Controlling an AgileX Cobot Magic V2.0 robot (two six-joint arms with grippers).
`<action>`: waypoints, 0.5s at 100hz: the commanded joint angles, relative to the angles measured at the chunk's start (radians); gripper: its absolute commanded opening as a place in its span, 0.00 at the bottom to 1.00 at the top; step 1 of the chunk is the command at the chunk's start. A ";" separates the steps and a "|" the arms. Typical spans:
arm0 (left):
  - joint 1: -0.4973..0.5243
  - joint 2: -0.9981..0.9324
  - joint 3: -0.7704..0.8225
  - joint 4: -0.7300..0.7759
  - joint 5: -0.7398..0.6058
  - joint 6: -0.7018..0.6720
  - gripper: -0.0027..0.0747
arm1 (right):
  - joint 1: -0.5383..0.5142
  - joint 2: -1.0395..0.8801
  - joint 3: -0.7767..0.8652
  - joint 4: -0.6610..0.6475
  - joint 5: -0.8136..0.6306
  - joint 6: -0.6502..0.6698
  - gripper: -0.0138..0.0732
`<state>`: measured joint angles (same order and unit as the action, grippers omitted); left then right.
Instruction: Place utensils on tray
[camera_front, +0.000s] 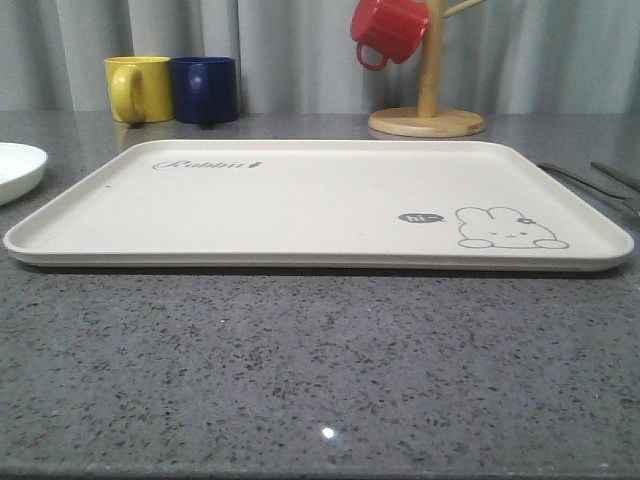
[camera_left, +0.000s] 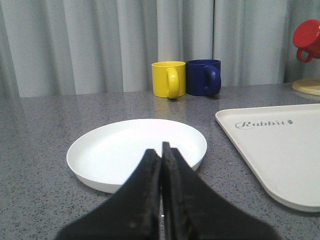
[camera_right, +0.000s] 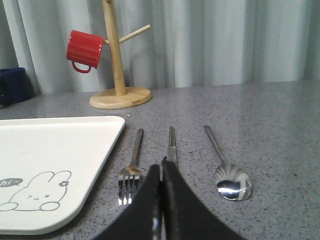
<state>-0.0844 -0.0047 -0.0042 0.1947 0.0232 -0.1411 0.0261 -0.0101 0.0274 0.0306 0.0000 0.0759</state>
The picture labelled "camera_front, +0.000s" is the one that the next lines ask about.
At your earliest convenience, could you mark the silver metal chopsticks pair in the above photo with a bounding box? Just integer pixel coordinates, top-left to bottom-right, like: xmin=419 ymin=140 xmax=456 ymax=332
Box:
xmin=591 ymin=162 xmax=640 ymax=192

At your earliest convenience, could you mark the white round plate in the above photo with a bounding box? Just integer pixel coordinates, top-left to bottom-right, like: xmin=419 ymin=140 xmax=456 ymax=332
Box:
xmin=0 ymin=142 xmax=48 ymax=205

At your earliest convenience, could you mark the beige rabbit print tray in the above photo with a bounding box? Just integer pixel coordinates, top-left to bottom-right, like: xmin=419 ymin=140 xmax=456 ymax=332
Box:
xmin=4 ymin=140 xmax=634 ymax=271

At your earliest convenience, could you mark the wooden mug tree stand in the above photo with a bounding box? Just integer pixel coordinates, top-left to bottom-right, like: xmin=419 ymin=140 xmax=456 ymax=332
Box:
xmin=368 ymin=0 xmax=485 ymax=138

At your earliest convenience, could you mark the red mug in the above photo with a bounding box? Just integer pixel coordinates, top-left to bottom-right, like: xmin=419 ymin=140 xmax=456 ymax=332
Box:
xmin=350 ymin=0 xmax=429 ymax=71

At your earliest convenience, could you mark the yellow mug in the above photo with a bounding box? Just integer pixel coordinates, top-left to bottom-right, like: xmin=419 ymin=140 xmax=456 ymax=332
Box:
xmin=104 ymin=56 xmax=174 ymax=124

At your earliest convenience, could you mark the dark blue mug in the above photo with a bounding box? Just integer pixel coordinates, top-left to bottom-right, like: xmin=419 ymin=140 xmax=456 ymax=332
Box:
xmin=169 ymin=56 xmax=240 ymax=124

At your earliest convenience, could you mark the silver metal fork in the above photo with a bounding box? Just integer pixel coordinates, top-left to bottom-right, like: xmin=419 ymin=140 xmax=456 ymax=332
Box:
xmin=537 ymin=163 xmax=639 ymax=216

